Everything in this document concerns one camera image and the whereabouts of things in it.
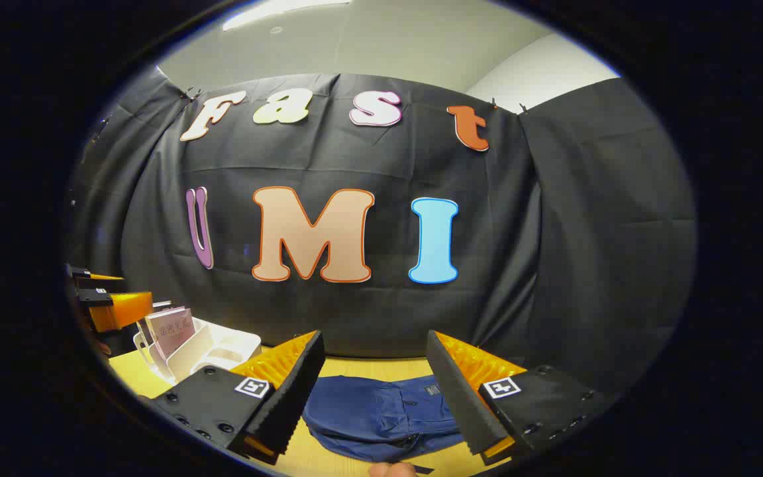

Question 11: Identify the black backdrop cloth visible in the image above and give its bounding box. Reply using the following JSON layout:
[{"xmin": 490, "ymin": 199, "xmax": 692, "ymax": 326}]
[{"xmin": 64, "ymin": 66, "xmax": 697, "ymax": 398}]

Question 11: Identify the pink book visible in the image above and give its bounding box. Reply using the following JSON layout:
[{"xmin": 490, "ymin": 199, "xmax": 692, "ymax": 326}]
[{"xmin": 145, "ymin": 306, "xmax": 195, "ymax": 362}]

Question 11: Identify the white bookshelf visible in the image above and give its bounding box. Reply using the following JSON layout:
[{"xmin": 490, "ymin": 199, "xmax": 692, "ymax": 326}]
[{"xmin": 133, "ymin": 318, "xmax": 263, "ymax": 385}]

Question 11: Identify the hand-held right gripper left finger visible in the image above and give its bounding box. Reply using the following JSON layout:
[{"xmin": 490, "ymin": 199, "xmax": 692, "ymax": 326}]
[{"xmin": 150, "ymin": 330, "xmax": 326, "ymax": 464}]

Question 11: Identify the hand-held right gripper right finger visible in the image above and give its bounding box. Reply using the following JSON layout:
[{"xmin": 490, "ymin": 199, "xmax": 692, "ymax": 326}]
[{"xmin": 426, "ymin": 330, "xmax": 614, "ymax": 464}]

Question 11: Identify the blue schoolbag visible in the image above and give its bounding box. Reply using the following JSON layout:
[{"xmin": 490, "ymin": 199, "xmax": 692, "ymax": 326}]
[{"xmin": 302, "ymin": 374, "xmax": 468, "ymax": 463}]

